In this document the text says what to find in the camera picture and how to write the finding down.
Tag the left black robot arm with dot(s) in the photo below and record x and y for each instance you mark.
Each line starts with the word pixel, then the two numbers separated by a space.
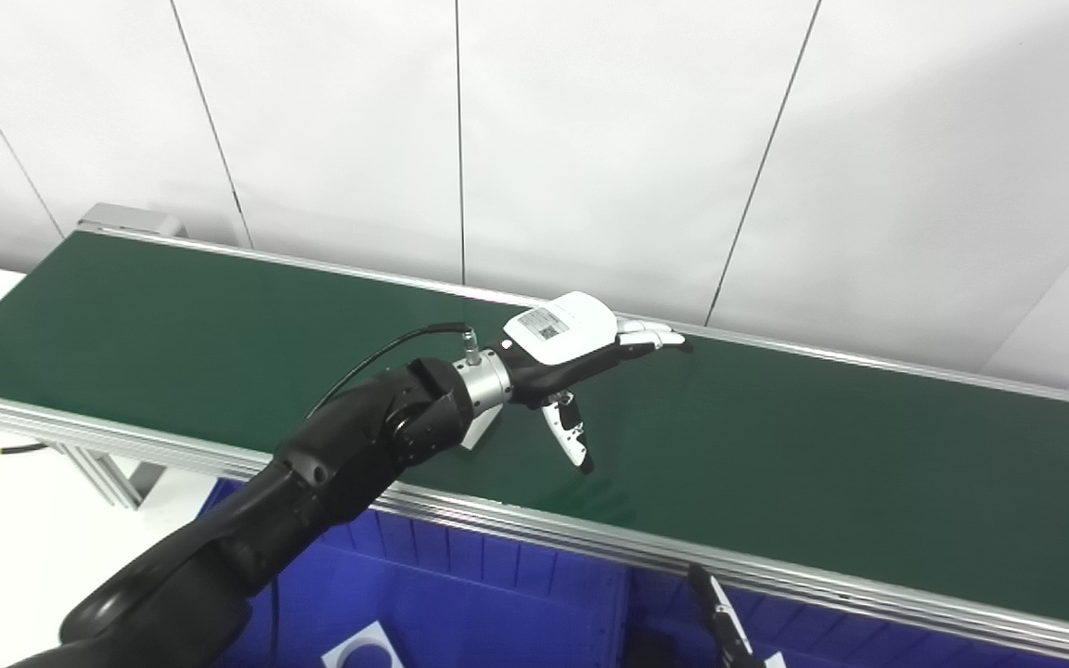
pixel 312 482

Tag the green conveyor belt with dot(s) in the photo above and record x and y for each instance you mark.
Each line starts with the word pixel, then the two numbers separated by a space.
pixel 776 436
pixel 590 533

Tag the white square part with hole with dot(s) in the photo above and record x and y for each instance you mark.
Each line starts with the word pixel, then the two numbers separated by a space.
pixel 363 649
pixel 481 431

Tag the aluminium conveyor leg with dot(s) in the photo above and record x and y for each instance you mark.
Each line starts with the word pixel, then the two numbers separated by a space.
pixel 112 473

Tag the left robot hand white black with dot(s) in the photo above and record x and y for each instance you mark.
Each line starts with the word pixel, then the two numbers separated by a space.
pixel 558 334

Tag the blue plastic bin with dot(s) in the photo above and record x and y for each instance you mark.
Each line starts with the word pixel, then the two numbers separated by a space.
pixel 869 649
pixel 479 594

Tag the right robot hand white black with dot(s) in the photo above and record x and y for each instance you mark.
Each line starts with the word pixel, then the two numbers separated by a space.
pixel 729 635

